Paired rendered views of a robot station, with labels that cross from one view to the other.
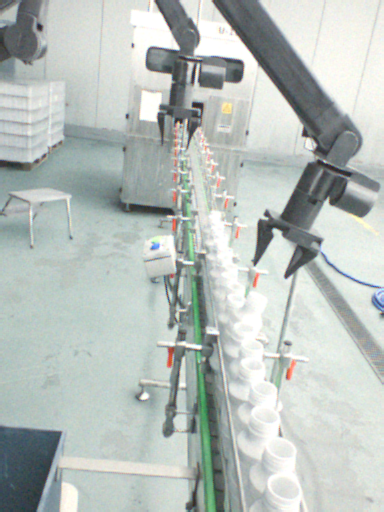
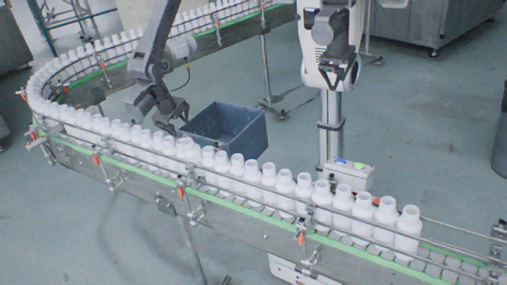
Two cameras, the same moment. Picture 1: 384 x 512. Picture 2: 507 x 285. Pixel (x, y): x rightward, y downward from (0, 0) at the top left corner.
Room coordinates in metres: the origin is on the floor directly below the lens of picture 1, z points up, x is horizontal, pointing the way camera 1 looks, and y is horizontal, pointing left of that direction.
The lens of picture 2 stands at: (1.70, -0.79, 1.88)
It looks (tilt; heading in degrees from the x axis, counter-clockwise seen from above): 34 degrees down; 131
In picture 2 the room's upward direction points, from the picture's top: 9 degrees counter-clockwise
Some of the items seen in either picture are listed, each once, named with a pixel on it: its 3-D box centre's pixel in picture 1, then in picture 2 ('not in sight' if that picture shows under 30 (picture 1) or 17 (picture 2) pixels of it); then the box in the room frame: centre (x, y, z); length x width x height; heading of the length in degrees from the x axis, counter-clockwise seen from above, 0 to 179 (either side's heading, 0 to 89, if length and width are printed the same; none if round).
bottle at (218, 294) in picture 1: (223, 308); (240, 176); (1.01, -0.09, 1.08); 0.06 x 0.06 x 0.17
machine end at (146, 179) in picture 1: (186, 120); not in sight; (6.27, 0.29, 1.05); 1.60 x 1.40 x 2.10; 4
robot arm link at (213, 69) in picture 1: (202, 60); (332, 13); (1.28, 0.04, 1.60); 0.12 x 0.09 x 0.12; 95
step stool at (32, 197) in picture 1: (31, 212); not in sight; (4.30, 1.49, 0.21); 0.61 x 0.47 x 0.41; 57
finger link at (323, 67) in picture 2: (184, 129); (334, 72); (1.27, 0.06, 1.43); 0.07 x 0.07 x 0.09; 4
